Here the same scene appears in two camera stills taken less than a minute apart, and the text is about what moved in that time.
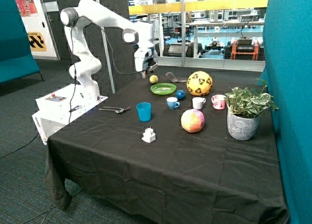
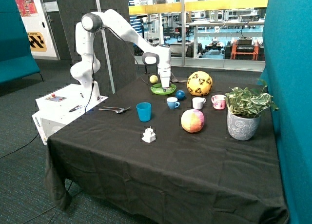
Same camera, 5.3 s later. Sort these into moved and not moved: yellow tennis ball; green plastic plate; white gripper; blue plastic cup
Moved: white gripper
Not moved: yellow tennis ball; green plastic plate; blue plastic cup
